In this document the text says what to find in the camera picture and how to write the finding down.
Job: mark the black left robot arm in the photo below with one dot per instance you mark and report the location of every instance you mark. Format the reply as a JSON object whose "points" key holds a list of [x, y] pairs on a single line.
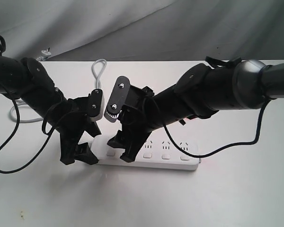
{"points": [[27, 79]]}

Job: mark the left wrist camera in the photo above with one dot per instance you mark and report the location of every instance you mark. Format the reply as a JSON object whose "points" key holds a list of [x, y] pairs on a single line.
{"points": [[95, 107]]}

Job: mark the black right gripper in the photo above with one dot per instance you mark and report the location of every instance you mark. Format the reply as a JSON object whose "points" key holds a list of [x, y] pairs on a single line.
{"points": [[132, 136]]}

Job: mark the grey backdrop cloth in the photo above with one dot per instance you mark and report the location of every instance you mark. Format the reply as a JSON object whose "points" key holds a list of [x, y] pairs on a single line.
{"points": [[143, 30]]}

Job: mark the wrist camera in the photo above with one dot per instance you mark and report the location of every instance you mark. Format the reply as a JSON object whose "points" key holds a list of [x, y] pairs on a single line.
{"points": [[95, 107], [117, 98]]}

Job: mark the white five-outlet power strip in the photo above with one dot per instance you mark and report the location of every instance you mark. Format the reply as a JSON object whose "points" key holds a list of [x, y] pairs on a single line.
{"points": [[155, 153]]}

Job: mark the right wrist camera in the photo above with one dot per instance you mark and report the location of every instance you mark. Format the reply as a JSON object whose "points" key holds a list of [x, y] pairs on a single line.
{"points": [[117, 98]]}

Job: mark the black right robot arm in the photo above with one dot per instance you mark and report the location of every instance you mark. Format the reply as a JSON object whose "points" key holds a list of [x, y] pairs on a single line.
{"points": [[201, 92]]}

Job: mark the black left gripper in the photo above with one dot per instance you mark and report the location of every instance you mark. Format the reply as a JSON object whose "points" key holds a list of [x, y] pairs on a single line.
{"points": [[72, 121]]}

